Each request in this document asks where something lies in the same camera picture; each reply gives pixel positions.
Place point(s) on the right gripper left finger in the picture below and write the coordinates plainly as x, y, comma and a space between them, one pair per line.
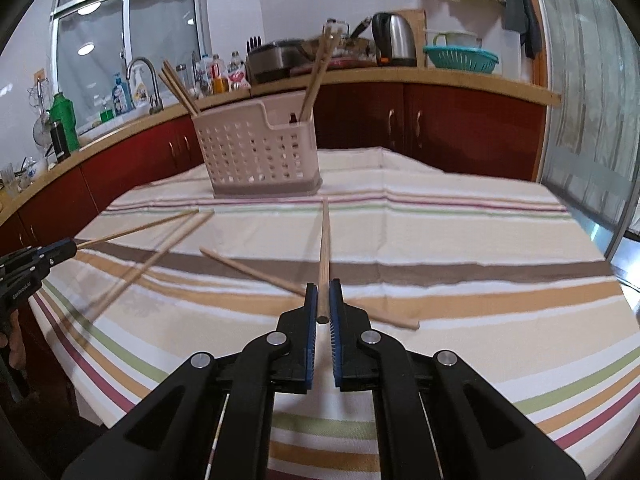
211, 418

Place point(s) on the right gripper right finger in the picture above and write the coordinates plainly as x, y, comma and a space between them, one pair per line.
435, 416

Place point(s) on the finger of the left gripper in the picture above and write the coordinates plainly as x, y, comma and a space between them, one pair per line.
56, 253

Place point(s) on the steel kitchen faucet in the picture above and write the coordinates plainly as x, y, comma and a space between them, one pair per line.
149, 74

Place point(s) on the wooden kitchen countertop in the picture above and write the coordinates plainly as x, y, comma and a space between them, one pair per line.
381, 75

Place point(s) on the red kitchen cabinets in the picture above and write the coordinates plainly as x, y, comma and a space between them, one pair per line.
453, 129

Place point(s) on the person left hand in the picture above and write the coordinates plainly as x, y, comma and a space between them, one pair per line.
12, 338

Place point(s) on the black thermos flask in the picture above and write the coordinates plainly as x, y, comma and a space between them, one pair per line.
59, 142

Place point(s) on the green thermos bottle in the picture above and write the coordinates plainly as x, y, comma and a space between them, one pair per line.
62, 111

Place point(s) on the small green soap bottle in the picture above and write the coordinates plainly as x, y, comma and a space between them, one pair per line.
106, 112

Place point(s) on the striped tablecloth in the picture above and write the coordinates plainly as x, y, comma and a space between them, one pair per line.
494, 270

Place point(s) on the blue detergent bottle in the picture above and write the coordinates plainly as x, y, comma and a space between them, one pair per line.
120, 96

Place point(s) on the white spray bottle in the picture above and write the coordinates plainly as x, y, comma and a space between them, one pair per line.
139, 92

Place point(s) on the wooden chopstick in basket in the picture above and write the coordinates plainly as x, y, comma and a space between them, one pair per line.
178, 94
312, 75

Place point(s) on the orange oil bottle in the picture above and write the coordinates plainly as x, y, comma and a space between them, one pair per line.
220, 83

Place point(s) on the pink perforated utensil basket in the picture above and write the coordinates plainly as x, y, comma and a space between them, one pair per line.
258, 147

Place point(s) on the window with curtain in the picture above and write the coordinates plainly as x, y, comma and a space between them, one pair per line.
92, 40

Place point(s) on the red white seasoning bag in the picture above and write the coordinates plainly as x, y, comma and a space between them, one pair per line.
236, 73

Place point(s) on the black knife block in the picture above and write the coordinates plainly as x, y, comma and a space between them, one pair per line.
252, 43

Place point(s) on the black rice cooker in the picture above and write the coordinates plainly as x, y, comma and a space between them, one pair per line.
275, 60

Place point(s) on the red induction cooker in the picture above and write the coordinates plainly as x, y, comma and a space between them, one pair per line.
334, 64

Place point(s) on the steel wok with lid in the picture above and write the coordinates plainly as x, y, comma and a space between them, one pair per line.
352, 43

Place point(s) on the teal plastic colander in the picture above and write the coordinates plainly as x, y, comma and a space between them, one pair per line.
467, 59

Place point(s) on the steel electric kettle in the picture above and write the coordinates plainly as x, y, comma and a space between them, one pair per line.
394, 41

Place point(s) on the wooden cutting board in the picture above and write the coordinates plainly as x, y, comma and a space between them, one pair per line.
417, 21

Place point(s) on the dark hanging cloth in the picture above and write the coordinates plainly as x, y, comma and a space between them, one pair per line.
520, 17

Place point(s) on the white mug green handle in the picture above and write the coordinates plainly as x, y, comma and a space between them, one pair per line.
457, 39

